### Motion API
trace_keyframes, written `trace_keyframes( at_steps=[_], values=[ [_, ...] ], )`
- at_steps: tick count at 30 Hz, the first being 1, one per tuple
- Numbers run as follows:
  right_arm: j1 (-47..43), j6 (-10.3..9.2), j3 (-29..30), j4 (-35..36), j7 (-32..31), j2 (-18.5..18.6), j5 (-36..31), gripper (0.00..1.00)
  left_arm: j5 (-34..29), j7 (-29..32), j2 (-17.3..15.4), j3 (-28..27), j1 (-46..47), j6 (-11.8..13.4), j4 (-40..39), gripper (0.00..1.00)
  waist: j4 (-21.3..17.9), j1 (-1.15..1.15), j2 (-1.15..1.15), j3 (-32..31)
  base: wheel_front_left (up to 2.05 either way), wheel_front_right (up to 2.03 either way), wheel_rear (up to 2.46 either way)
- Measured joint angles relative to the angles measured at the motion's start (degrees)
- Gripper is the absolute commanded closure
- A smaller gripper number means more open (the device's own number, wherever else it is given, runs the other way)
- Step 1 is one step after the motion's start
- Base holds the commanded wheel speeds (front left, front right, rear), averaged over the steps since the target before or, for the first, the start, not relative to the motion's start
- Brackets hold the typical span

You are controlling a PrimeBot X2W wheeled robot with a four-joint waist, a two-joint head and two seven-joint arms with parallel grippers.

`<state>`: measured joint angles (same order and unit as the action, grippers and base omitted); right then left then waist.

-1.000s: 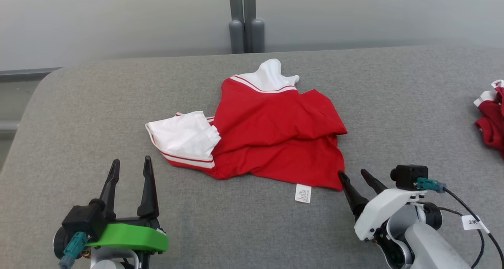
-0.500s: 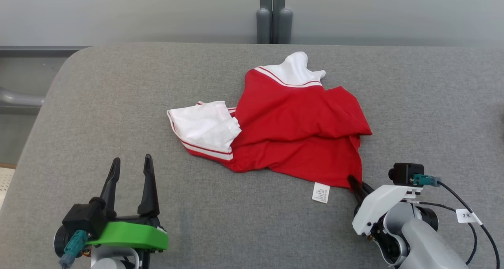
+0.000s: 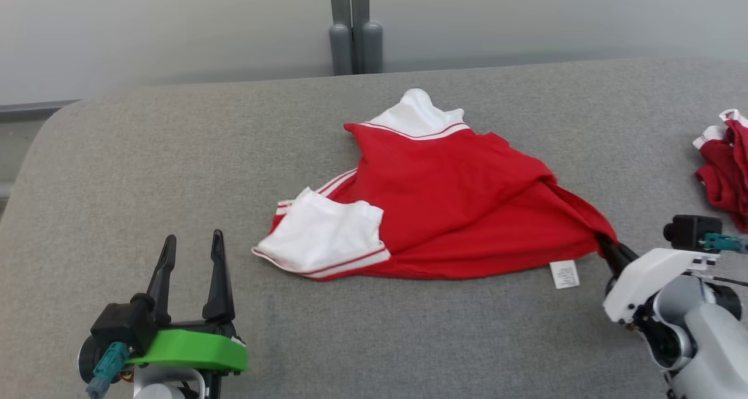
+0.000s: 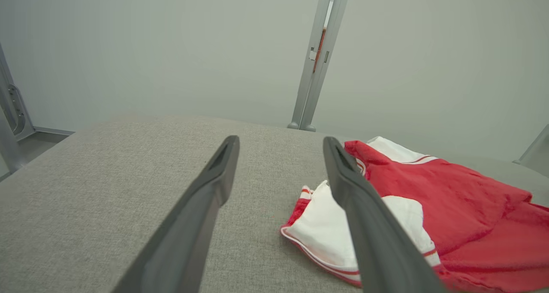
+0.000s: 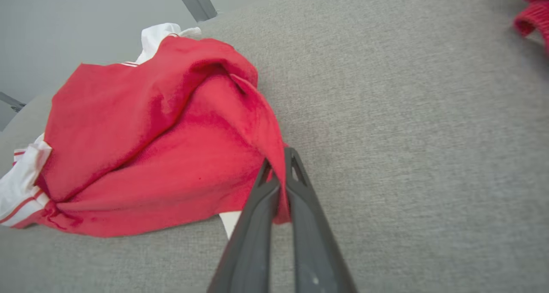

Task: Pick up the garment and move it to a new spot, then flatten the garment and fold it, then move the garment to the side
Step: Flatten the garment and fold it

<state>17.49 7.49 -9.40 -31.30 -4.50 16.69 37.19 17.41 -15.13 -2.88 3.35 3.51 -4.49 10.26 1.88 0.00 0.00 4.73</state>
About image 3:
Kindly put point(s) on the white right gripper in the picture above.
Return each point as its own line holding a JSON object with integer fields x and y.
{"x": 648, "y": 273}

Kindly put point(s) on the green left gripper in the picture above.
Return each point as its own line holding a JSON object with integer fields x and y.
{"x": 193, "y": 349}

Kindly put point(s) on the red bulls basketball shorts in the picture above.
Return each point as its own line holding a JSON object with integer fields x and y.
{"x": 727, "y": 177}

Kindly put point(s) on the red white basketball jersey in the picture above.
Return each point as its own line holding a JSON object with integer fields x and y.
{"x": 456, "y": 200}

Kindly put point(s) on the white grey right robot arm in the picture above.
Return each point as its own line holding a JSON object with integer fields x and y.
{"x": 713, "y": 340}

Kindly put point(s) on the grey fabric sofa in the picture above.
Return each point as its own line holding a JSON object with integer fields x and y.
{"x": 175, "y": 183}

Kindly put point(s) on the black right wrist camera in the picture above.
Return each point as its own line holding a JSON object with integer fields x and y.
{"x": 686, "y": 229}

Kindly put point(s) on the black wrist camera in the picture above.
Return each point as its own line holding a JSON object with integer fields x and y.
{"x": 686, "y": 229}
{"x": 117, "y": 326}

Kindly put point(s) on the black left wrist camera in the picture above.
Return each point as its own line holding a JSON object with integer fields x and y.
{"x": 117, "y": 326}

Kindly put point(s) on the grey wall base rail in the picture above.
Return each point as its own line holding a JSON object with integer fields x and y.
{"x": 29, "y": 111}

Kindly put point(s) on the grey partition post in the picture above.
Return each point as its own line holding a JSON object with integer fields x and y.
{"x": 340, "y": 48}
{"x": 371, "y": 48}

